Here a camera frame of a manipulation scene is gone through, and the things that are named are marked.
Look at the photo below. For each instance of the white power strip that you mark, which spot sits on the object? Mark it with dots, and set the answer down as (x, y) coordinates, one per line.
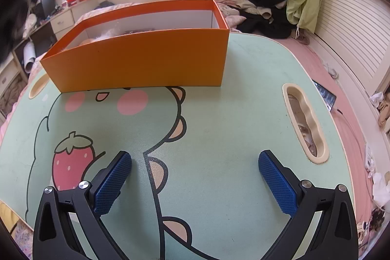
(370, 156)

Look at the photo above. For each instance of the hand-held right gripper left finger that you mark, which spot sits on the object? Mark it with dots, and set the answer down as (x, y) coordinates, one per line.
(111, 183)

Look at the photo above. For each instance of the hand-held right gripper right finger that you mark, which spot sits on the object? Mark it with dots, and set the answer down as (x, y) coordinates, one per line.
(275, 183)

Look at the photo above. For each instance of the white crumpled cloth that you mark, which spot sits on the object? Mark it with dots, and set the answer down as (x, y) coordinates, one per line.
(377, 99)

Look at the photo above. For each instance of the pink patterned quilt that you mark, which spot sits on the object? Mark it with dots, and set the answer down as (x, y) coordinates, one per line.
(230, 14)

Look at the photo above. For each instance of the white desk with drawers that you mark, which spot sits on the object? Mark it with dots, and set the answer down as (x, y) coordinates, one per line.
(64, 21)

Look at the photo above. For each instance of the white paper roll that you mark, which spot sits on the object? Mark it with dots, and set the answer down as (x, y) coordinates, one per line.
(30, 56)

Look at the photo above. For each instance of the pink bed sheet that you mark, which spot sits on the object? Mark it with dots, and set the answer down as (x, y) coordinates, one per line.
(350, 126)

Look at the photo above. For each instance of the smartphone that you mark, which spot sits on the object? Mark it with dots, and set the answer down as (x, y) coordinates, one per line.
(326, 95)

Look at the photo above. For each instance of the yellow cloth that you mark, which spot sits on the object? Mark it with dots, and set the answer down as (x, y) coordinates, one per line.
(7, 215)

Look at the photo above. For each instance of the orange cardboard box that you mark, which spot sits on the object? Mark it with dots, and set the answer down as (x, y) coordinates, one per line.
(137, 62)

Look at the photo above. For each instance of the pile of black clothes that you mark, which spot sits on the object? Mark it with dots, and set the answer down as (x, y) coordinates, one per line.
(268, 24)

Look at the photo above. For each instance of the black monitor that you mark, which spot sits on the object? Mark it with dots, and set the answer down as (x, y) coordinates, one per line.
(47, 5)

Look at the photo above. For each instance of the beige garment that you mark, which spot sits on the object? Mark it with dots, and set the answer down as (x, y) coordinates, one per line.
(253, 8)

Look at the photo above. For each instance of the beige soft bundle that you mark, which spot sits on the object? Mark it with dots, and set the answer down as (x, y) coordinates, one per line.
(384, 113)

